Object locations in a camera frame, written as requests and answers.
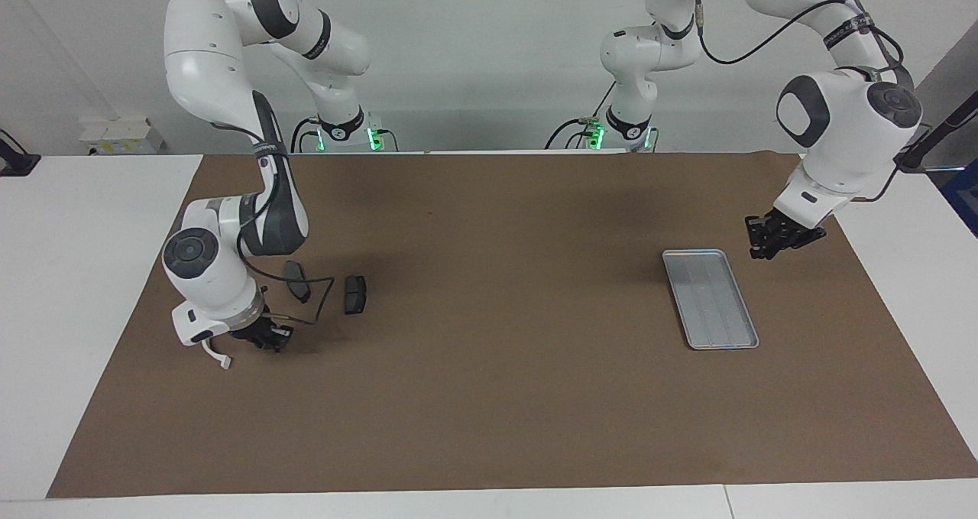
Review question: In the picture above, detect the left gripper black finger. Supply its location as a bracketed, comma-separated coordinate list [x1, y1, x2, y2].
[746, 215, 772, 261]
[779, 227, 828, 251]

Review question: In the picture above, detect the silver ribbed metal tray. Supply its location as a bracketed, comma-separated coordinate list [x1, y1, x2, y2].
[661, 248, 760, 351]

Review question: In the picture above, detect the dark brake pad with tab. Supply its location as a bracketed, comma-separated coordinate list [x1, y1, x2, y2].
[283, 260, 312, 304]

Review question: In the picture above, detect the blue box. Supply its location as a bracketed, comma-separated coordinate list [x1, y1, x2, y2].
[941, 158, 978, 237]

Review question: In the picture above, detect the black angled pole stand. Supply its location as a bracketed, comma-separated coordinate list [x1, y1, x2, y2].
[890, 91, 978, 174]

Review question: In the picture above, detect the brown table mat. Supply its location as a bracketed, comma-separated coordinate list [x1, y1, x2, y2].
[46, 151, 978, 499]

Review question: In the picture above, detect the white power strip box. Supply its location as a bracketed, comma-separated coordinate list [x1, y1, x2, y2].
[79, 118, 165, 155]

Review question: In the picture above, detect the black clamp stand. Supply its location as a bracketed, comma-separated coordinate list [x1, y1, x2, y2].
[0, 129, 40, 177]

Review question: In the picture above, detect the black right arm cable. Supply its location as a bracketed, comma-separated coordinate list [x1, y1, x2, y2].
[210, 122, 336, 327]

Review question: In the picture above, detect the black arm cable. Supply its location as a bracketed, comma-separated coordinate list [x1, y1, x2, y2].
[694, 0, 929, 203]
[210, 122, 336, 327]

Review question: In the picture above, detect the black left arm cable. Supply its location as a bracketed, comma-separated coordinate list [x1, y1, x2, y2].
[694, 0, 929, 203]

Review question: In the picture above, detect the black base cable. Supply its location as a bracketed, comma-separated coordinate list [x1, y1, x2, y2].
[544, 82, 618, 151]
[290, 118, 322, 153]

